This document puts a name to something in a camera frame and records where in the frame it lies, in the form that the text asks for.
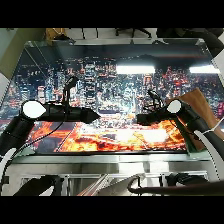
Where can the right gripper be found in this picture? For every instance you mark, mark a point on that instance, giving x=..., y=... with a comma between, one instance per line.
x=155, y=118

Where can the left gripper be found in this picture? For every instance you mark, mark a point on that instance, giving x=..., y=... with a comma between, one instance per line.
x=79, y=115

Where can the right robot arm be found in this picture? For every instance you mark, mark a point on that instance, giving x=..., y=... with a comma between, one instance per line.
x=191, y=118

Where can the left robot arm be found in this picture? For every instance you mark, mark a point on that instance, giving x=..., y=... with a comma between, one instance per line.
x=20, y=130

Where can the silver frame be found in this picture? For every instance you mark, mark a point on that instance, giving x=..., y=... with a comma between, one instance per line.
x=100, y=159

